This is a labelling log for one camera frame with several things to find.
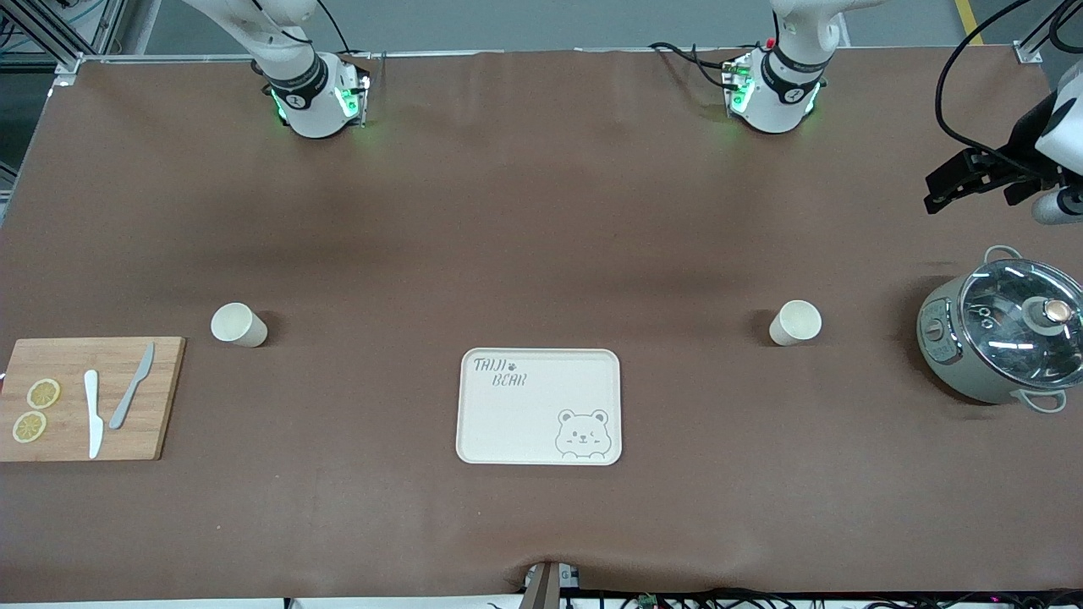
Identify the grey plastic knife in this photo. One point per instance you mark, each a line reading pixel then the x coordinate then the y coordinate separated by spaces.
pixel 127 402

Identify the aluminium frame strut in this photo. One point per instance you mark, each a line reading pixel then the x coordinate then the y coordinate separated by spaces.
pixel 69 66
pixel 1028 52

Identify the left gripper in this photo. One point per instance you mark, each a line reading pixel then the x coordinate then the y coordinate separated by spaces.
pixel 1021 141

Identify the white plastic knife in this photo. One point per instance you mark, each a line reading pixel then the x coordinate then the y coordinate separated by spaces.
pixel 93 414

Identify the white plastic cup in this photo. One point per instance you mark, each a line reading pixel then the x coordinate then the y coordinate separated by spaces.
pixel 241 326
pixel 794 324

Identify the yellow lemon slice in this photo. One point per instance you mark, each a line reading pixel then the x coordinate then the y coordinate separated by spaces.
pixel 29 427
pixel 43 393

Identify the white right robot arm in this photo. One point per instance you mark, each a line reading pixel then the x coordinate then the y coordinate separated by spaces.
pixel 305 110

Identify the glass pot lid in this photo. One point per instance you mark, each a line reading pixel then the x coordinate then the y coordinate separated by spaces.
pixel 998 338

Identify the bamboo cutting board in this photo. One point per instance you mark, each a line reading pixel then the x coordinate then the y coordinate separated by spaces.
pixel 144 440

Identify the grey-green cooking pot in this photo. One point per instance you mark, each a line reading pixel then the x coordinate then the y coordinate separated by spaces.
pixel 948 355

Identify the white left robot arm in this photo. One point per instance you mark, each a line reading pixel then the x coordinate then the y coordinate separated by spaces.
pixel 774 101

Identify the cream bear print tray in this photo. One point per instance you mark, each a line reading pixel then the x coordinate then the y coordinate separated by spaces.
pixel 525 423

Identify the brown table cover sheet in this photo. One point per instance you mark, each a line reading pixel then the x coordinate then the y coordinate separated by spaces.
pixel 541 211

